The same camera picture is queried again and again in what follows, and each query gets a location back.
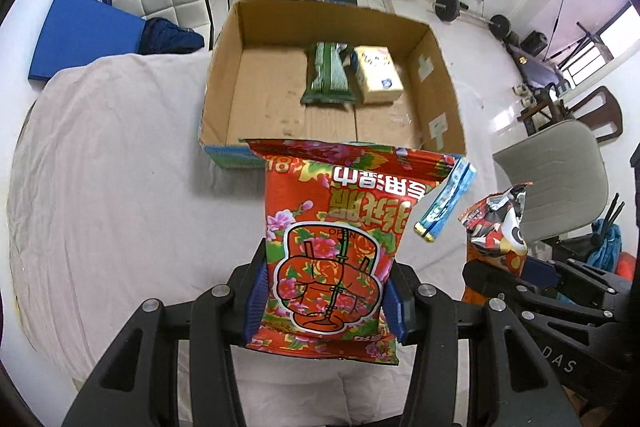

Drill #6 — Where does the cardboard box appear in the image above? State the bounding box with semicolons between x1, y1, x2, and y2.
198;0;467;170

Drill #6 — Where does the blue striped packet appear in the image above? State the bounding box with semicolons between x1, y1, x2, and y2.
414;157;477;242

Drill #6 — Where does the short black barbell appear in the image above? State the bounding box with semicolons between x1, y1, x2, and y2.
432;0;512;40

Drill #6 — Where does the green tissue pack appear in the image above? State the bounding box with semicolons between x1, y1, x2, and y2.
301;42;357;106

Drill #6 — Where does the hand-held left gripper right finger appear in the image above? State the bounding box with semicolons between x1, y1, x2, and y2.
383;263;583;427

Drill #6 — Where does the dark blue cloth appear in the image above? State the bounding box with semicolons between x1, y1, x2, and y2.
137;17;206;56

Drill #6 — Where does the light blue cloth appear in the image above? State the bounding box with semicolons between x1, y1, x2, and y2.
587;219;624;269

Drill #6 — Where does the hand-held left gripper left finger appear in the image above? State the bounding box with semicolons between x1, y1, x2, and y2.
61;237;269;427

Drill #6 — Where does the yellow tissue pack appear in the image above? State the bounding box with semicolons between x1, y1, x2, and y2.
352;46;405;105

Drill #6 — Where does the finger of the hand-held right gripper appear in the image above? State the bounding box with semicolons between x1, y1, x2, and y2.
522;259;632;309
462;259;619;331

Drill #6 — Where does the grey plastic chair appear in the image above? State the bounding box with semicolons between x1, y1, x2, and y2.
492;119;612;254

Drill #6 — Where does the brown wooden chair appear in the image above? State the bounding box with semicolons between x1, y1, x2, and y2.
517;86;624;144

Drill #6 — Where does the blue foam mat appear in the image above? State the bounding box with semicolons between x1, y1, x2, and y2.
27;0;148;82

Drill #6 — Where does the orange snack bag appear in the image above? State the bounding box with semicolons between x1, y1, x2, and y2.
459;182;533;304

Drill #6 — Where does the black exercise bench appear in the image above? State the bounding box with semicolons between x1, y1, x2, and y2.
505;32;572;94

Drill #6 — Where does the red floral wet wipes pack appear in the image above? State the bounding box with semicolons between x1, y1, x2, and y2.
239;138;463;365

